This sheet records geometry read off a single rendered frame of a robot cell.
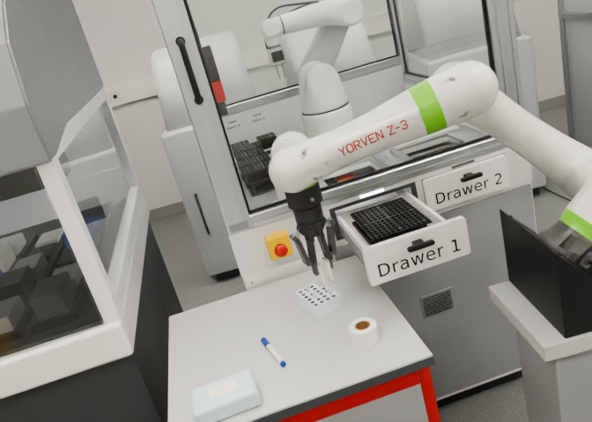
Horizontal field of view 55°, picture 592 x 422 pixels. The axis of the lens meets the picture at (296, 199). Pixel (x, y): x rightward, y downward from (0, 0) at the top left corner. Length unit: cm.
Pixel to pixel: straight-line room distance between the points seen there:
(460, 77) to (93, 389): 128
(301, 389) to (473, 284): 93
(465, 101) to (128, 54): 390
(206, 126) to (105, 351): 67
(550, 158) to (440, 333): 87
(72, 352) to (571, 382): 123
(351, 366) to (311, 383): 10
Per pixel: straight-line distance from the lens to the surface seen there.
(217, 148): 167
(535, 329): 141
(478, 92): 126
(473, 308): 214
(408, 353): 138
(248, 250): 178
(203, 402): 135
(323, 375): 137
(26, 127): 144
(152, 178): 508
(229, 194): 171
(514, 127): 147
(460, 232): 157
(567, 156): 152
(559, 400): 153
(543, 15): 550
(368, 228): 166
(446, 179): 187
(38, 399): 182
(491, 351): 227
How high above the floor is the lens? 160
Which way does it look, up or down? 20 degrees down
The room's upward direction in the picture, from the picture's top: 15 degrees counter-clockwise
